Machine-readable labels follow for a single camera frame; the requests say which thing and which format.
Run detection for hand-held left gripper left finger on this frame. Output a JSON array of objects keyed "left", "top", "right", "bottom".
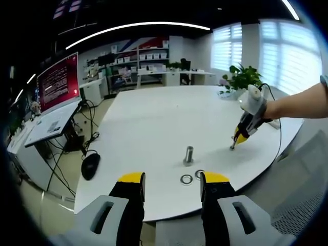
[{"left": 48, "top": 172, "right": 146, "bottom": 246}]

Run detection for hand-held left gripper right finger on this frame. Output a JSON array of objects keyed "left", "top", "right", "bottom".
[{"left": 199, "top": 171, "right": 298, "bottom": 246}]

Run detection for large threaded steel stud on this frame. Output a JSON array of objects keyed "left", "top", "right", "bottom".
[{"left": 182, "top": 145, "right": 195, "bottom": 167}]

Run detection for green potted plant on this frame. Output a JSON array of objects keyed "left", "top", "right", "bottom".
[{"left": 219, "top": 63, "right": 263, "bottom": 99}]

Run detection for black computer mouse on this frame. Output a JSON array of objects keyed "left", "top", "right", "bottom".
[{"left": 81, "top": 153, "right": 101, "bottom": 181}]

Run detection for window blinds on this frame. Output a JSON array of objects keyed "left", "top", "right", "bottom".
[
  {"left": 258, "top": 20, "right": 323, "bottom": 96},
  {"left": 212, "top": 22, "right": 243, "bottom": 71}
]

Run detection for person's light blue shirt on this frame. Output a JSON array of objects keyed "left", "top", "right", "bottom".
[{"left": 319, "top": 74, "right": 328, "bottom": 96}]

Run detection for long white desk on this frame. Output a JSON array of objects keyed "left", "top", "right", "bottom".
[{"left": 137, "top": 70, "right": 216, "bottom": 87}]

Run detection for grey mesh office chair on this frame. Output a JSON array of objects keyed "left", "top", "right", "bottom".
[{"left": 266, "top": 129, "right": 328, "bottom": 233}]

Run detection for curved ceiling light strip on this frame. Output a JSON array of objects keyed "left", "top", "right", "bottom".
[
  {"left": 280, "top": 0, "right": 300, "bottom": 21},
  {"left": 65, "top": 22, "right": 213, "bottom": 51}
]

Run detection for white tilting desk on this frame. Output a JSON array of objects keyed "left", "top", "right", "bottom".
[{"left": 24, "top": 101, "right": 83, "bottom": 192}]

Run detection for shelving with white bins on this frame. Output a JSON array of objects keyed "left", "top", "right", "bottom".
[{"left": 86, "top": 40, "right": 170, "bottom": 85}]

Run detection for red screen monitor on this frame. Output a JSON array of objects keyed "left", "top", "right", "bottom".
[{"left": 36, "top": 51, "right": 80, "bottom": 115}]

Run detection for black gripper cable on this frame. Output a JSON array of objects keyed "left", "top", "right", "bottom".
[{"left": 258, "top": 83, "right": 283, "bottom": 163}]

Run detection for black cable bundle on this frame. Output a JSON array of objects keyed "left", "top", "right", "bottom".
[{"left": 46, "top": 99, "right": 100, "bottom": 198}]

